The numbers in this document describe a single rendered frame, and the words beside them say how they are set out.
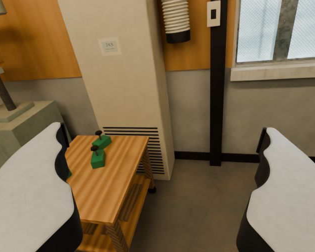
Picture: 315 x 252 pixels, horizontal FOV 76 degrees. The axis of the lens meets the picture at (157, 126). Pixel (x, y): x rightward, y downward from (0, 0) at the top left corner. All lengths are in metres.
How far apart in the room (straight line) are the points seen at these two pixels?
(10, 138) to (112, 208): 0.99
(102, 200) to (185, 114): 0.98
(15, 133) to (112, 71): 0.80
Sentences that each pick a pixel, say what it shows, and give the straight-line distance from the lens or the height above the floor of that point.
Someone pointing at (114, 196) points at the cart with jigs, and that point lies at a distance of 1.06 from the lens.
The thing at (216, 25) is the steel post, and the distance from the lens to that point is 1.39.
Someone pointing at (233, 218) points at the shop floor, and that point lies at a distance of 1.59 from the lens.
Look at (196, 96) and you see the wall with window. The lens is 1.63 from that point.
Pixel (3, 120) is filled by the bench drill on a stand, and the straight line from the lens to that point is 1.85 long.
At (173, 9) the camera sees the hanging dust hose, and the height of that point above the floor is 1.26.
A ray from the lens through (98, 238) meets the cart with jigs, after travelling 1.39.
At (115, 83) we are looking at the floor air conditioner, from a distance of 1.40.
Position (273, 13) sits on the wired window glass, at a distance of 1.61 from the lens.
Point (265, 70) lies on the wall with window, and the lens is 1.54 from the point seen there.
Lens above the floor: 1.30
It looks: 31 degrees down
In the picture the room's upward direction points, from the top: 9 degrees counter-clockwise
